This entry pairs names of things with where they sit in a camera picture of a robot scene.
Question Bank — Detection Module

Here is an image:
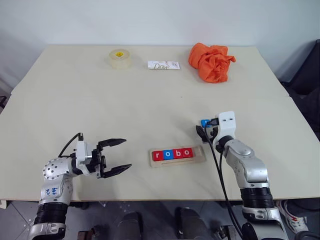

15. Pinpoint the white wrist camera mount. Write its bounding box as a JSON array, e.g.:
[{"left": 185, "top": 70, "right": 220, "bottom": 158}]
[
  {"left": 74, "top": 140, "right": 97, "bottom": 176},
  {"left": 211, "top": 110, "right": 237, "bottom": 146}
]

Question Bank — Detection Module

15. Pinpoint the crumpled orange cloth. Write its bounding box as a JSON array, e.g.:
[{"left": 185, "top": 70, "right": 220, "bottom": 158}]
[{"left": 187, "top": 42, "right": 237, "bottom": 84}]

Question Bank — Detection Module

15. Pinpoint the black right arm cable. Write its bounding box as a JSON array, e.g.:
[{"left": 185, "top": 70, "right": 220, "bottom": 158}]
[{"left": 203, "top": 126, "right": 245, "bottom": 238}]

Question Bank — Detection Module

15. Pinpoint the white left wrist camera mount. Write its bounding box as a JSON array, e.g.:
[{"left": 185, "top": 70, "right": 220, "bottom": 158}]
[{"left": 74, "top": 140, "right": 97, "bottom": 176}]

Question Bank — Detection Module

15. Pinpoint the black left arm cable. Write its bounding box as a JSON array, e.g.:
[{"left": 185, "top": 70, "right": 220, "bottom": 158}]
[{"left": 58, "top": 132, "right": 85, "bottom": 159}]

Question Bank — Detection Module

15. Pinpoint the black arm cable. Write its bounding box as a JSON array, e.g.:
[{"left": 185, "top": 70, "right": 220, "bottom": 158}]
[
  {"left": 58, "top": 132, "right": 85, "bottom": 159},
  {"left": 203, "top": 126, "right": 245, "bottom": 238}
]

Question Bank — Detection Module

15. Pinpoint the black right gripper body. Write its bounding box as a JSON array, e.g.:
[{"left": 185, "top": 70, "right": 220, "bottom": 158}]
[{"left": 205, "top": 123, "right": 220, "bottom": 144}]

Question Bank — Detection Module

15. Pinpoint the white Dove packet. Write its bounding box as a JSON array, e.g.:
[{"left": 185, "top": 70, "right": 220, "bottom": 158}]
[{"left": 145, "top": 60, "right": 181, "bottom": 71}]

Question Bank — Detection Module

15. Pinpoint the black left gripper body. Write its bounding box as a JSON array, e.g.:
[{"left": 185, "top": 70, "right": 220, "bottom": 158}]
[{"left": 91, "top": 144, "right": 109, "bottom": 180}]

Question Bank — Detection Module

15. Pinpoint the white and red sneaker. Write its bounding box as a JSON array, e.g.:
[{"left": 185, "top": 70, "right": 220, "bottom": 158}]
[{"left": 276, "top": 199, "right": 310, "bottom": 235}]

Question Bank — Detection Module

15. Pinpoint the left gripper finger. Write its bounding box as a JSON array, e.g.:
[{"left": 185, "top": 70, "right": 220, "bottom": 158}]
[
  {"left": 100, "top": 163, "right": 133, "bottom": 179},
  {"left": 97, "top": 138, "right": 128, "bottom": 151}
]

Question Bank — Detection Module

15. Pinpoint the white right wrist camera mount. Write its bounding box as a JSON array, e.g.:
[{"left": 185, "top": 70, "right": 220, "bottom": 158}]
[{"left": 211, "top": 110, "right": 237, "bottom": 146}]

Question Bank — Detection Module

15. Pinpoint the dark rounded shape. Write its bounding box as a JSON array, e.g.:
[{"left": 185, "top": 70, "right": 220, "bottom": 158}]
[
  {"left": 117, "top": 211, "right": 143, "bottom": 240},
  {"left": 174, "top": 206, "right": 208, "bottom": 240}
]

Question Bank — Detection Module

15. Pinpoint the red letter b block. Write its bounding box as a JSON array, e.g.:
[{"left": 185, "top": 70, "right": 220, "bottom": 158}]
[{"left": 172, "top": 148, "right": 185, "bottom": 160}]

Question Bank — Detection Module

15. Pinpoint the wooden letter block tray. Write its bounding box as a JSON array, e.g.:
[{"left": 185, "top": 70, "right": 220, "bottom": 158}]
[{"left": 149, "top": 144, "right": 208, "bottom": 169}]

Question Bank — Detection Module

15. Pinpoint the clear packing tape roll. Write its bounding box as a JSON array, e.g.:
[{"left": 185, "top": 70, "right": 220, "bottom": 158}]
[{"left": 108, "top": 48, "right": 133, "bottom": 70}]

